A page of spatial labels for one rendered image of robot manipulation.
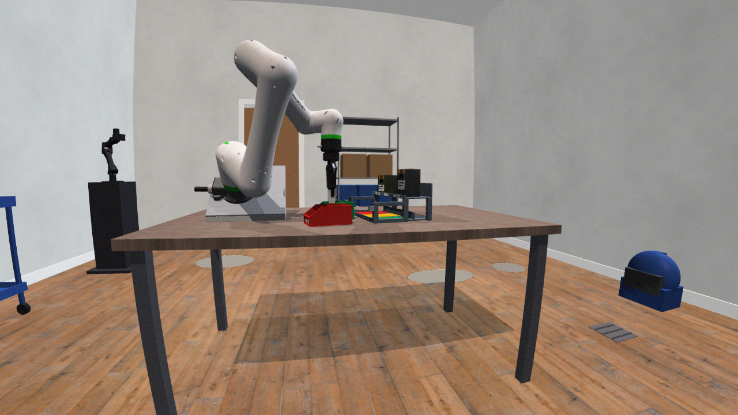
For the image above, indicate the red bin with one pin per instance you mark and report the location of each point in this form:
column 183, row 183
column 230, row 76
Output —
column 328, row 214

